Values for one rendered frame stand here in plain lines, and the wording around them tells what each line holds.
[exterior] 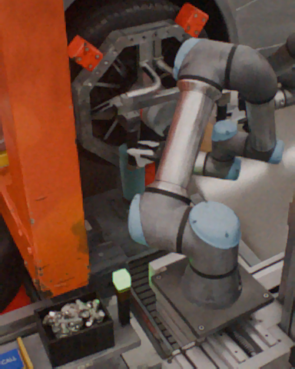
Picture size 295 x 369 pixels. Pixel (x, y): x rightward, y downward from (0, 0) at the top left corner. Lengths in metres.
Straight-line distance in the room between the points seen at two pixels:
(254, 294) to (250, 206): 1.59
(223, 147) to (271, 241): 1.12
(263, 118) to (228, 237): 0.41
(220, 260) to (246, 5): 1.25
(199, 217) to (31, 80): 0.52
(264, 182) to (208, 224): 1.91
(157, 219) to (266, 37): 1.28
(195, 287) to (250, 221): 1.56
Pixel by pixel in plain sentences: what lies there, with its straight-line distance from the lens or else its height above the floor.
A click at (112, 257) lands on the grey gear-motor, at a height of 0.40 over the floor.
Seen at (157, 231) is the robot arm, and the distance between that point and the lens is 1.46.
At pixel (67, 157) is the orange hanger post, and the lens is 1.70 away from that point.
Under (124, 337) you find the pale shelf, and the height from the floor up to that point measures 0.45.
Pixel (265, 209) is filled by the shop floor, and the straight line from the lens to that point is 3.14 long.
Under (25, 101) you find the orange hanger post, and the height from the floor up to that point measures 1.21.
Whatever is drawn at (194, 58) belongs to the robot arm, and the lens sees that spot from 1.57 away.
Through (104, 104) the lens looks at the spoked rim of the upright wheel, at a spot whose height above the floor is 0.81.
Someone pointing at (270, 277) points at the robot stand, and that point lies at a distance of 1.76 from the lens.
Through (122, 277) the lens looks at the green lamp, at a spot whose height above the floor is 0.66.
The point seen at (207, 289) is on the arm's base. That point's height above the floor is 0.87.
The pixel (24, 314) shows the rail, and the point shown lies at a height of 0.39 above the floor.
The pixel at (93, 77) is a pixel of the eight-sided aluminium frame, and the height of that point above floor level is 1.00.
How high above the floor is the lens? 1.97
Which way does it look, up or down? 36 degrees down
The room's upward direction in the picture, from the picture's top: 1 degrees counter-clockwise
